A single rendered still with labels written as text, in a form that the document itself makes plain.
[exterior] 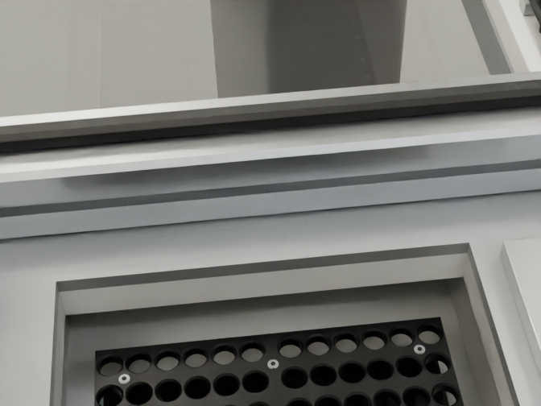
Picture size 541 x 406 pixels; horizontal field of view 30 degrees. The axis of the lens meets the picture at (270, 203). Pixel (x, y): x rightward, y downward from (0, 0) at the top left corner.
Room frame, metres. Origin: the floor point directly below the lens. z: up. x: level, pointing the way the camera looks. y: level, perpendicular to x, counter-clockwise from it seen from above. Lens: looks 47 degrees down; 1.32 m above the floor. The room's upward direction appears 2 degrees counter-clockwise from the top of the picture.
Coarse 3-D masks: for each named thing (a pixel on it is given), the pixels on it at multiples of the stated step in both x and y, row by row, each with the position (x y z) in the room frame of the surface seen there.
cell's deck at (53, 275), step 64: (512, 192) 0.35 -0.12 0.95; (0, 256) 0.32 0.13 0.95; (64, 256) 0.32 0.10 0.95; (128, 256) 0.32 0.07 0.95; (192, 256) 0.31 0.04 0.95; (256, 256) 0.31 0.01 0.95; (320, 256) 0.31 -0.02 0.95; (384, 256) 0.31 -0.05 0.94; (448, 256) 0.32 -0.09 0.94; (0, 320) 0.28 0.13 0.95; (64, 320) 0.30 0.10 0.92; (512, 320) 0.27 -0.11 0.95; (0, 384) 0.25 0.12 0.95; (512, 384) 0.24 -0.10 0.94
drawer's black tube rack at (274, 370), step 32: (416, 352) 0.28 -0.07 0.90; (448, 352) 0.28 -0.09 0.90; (96, 384) 0.27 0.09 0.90; (128, 384) 0.27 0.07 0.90; (160, 384) 0.27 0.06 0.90; (192, 384) 0.27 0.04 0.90; (224, 384) 0.29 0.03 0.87; (256, 384) 0.29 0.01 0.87; (288, 384) 0.29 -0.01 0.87; (320, 384) 0.29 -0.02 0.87; (352, 384) 0.27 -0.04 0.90; (384, 384) 0.27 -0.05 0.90; (416, 384) 0.27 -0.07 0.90; (448, 384) 0.27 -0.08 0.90
